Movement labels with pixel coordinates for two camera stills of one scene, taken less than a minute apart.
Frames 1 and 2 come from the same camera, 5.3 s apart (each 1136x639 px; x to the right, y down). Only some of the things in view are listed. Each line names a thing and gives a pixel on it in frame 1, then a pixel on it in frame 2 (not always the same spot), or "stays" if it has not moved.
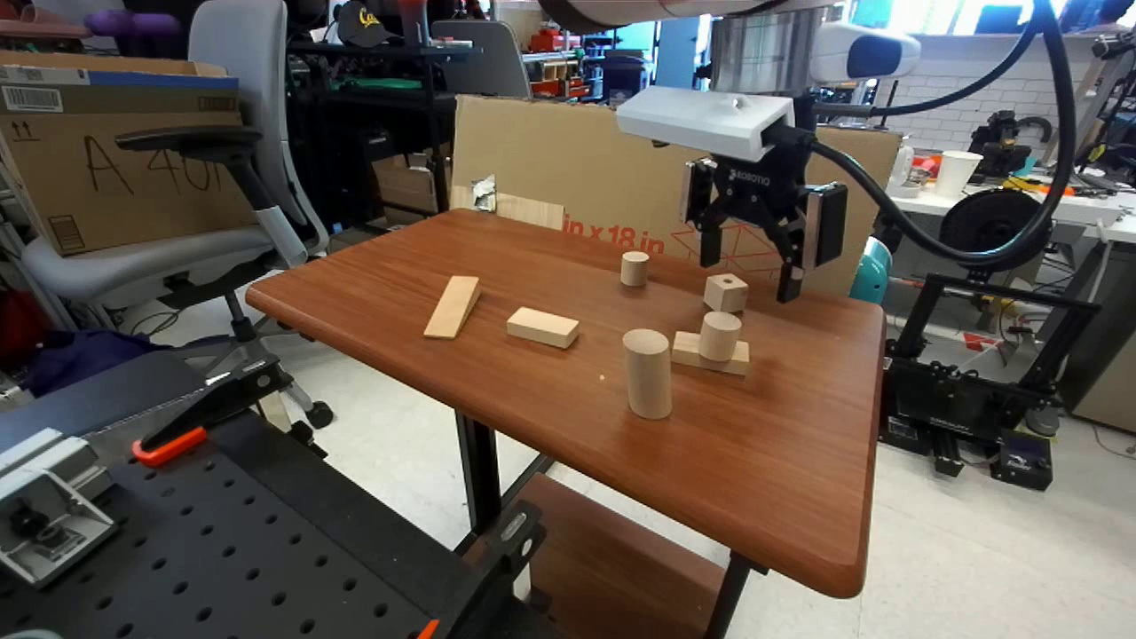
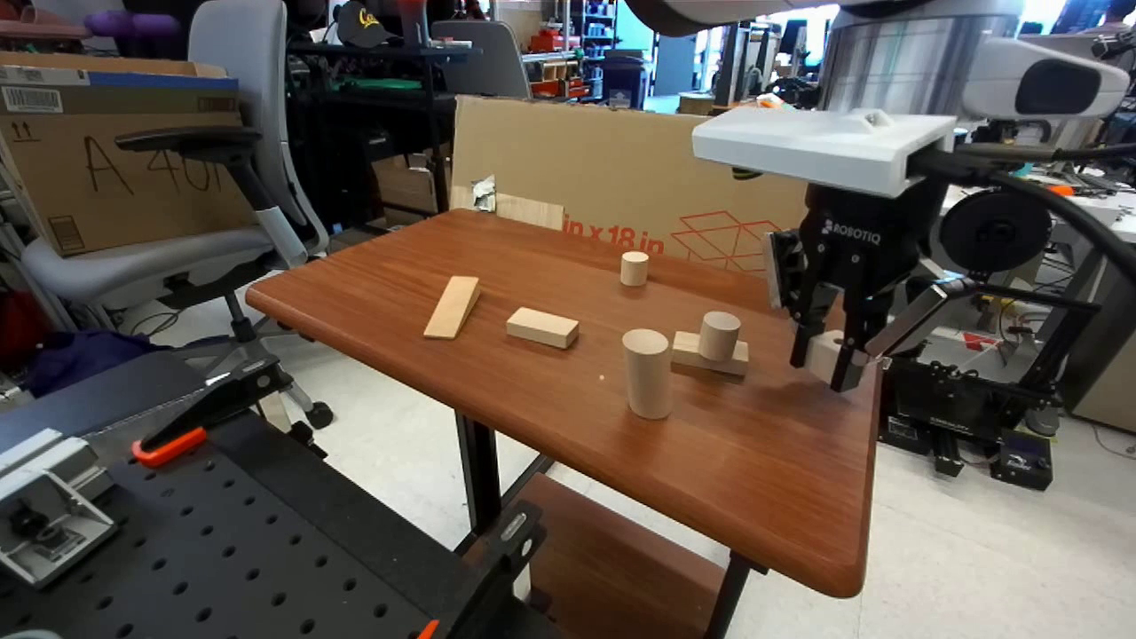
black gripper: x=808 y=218 → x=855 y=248
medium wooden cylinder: x=717 y=337 stays
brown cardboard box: x=61 y=118 stays
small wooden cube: x=726 y=292 → x=826 y=354
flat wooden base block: x=689 y=349 stays
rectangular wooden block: x=541 y=327 stays
